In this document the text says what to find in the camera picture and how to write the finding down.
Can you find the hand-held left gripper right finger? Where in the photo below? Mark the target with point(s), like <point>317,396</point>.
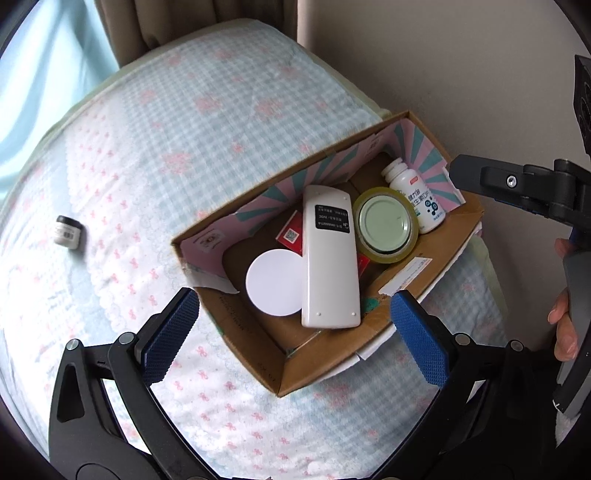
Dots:
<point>418,341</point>

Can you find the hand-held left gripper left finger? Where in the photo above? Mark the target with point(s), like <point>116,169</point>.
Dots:
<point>171,332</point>

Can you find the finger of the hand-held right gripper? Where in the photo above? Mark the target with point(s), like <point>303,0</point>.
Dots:
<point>489,177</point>
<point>524,204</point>

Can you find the white pill bottle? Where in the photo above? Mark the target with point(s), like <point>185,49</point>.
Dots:
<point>418,198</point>

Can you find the clear tape roll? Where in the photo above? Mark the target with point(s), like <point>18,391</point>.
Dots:
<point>388,257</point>

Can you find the patterned cardboard box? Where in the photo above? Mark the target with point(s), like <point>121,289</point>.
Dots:
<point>318,364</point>

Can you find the white remote control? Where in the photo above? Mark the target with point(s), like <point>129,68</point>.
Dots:
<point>330,277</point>

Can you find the lavender round compact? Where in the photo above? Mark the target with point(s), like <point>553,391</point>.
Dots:
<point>272,284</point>

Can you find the pale green round tin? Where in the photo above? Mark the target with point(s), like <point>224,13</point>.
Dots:
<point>385,224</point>

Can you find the small pink box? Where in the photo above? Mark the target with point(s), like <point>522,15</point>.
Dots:
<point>291,233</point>

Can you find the person's right hand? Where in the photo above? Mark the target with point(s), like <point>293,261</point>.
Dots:
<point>565,344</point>

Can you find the pale green mattress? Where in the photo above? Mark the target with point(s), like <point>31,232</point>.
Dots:
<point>369,104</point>

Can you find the small white jar dark lid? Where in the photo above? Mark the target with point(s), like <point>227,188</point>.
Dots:
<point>69,233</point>

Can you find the checkered floral bedsheet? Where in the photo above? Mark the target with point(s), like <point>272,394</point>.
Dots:
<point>184,138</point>

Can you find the light blue hanging cloth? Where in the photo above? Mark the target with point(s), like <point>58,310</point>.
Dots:
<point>55,69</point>

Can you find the brown curtain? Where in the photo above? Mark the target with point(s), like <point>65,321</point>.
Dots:
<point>184,23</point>

